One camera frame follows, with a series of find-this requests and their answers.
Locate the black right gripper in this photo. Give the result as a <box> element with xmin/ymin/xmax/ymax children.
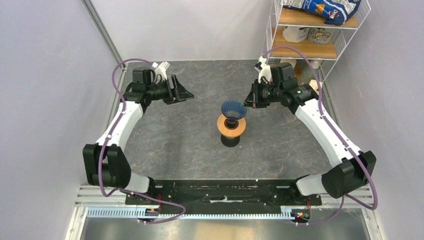
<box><xmin>241</xmin><ymin>78</ymin><xmax>283</xmax><ymax>108</ymax></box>

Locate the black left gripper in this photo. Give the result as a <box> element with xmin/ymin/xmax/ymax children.
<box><xmin>146</xmin><ymin>74</ymin><xmax>194</xmax><ymax>106</ymax></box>

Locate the blue coffee filter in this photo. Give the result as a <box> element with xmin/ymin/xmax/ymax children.
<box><xmin>220</xmin><ymin>99</ymin><xmax>247</xmax><ymax>120</ymax></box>

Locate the orange coffee dripper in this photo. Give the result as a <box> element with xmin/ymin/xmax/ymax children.
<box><xmin>217</xmin><ymin>114</ymin><xmax>247</xmax><ymax>148</ymax></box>

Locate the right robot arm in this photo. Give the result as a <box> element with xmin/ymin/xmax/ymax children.
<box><xmin>244</xmin><ymin>61</ymin><xmax>377</xmax><ymax>205</ymax></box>

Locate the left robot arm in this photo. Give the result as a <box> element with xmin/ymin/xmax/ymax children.
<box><xmin>82</xmin><ymin>67</ymin><xmax>194</xmax><ymax>205</ymax></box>

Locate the white bottle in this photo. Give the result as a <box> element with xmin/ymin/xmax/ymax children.
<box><xmin>287</xmin><ymin>58</ymin><xmax>297</xmax><ymax>69</ymax></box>

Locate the wooden holder block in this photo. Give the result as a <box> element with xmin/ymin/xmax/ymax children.
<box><xmin>308</xmin><ymin>79</ymin><xmax>323</xmax><ymax>96</ymax></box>

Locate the green spray bottle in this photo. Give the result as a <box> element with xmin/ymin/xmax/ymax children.
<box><xmin>309</xmin><ymin>59</ymin><xmax>323</xmax><ymax>70</ymax></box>

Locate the white jar with label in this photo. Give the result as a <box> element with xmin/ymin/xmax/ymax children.
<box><xmin>282</xmin><ymin>26</ymin><xmax>310</xmax><ymax>43</ymax></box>

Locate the blue chip bag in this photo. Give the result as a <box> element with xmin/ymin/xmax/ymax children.
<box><xmin>282</xmin><ymin>0</ymin><xmax>362</xmax><ymax>26</ymax></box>

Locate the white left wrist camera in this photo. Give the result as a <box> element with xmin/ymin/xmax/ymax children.
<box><xmin>151</xmin><ymin>61</ymin><xmax>170</xmax><ymax>82</ymax></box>

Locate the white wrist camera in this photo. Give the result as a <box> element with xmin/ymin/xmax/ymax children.
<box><xmin>151</xmin><ymin>61</ymin><xmax>170</xmax><ymax>82</ymax></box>
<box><xmin>254</xmin><ymin>56</ymin><xmax>272</xmax><ymax>83</ymax></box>

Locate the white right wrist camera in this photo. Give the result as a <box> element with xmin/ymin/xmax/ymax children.
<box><xmin>254</xmin><ymin>56</ymin><xmax>272</xmax><ymax>83</ymax></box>

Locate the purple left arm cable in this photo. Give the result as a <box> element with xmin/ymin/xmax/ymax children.
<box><xmin>98</xmin><ymin>58</ymin><xmax>186</xmax><ymax>225</ymax></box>

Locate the white wire shelf rack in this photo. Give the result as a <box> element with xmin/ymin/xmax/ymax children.
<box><xmin>261</xmin><ymin>0</ymin><xmax>371</xmax><ymax>81</ymax></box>

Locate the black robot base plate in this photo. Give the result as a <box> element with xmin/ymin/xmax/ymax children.
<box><xmin>146</xmin><ymin>179</ymin><xmax>324</xmax><ymax>216</ymax></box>

